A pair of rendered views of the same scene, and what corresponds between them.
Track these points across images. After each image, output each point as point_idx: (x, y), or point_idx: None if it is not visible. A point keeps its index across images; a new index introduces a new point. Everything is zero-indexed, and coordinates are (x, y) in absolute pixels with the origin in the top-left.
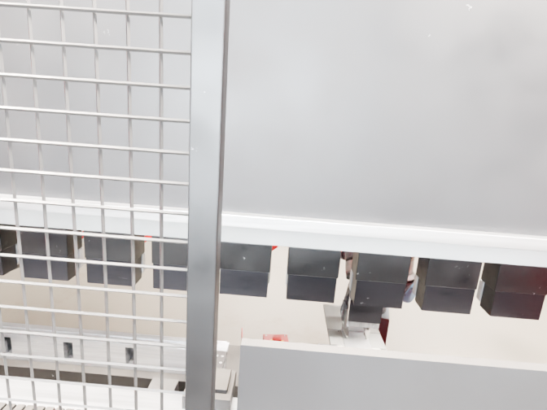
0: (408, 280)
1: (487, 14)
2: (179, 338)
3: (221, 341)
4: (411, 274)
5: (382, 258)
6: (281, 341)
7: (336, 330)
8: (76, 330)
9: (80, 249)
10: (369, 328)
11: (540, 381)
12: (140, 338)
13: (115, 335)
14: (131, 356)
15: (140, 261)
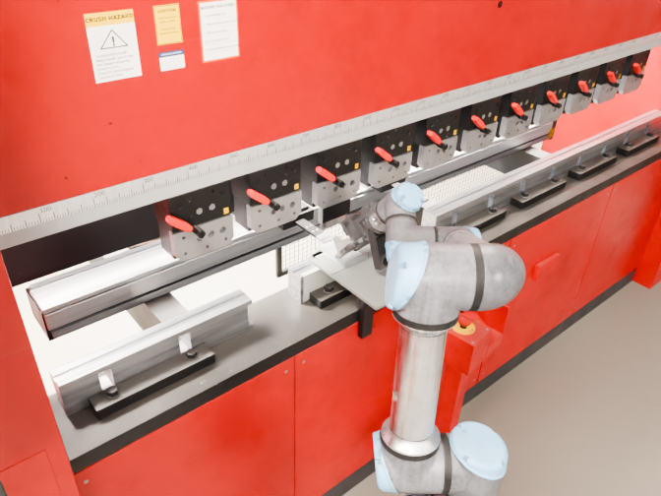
0: (387, 418)
1: None
2: (465, 202)
3: (439, 214)
4: (389, 423)
5: None
6: (464, 332)
7: (370, 255)
8: (521, 175)
9: (538, 105)
10: (336, 252)
11: None
12: (484, 190)
13: (498, 184)
14: (487, 208)
15: (499, 120)
